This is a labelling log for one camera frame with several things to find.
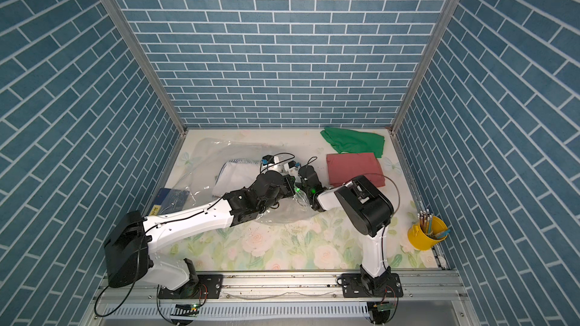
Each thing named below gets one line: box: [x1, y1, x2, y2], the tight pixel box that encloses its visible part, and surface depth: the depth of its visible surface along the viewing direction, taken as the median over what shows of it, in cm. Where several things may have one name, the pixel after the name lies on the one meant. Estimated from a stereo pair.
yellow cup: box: [407, 215, 448, 251], surface depth 80 cm
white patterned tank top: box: [212, 159, 262, 197], surface depth 93 cm
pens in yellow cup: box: [416, 209, 451, 240], surface depth 77 cm
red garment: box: [326, 152, 386, 188], surface depth 106 cm
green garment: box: [320, 127, 386, 159], surface depth 115 cm
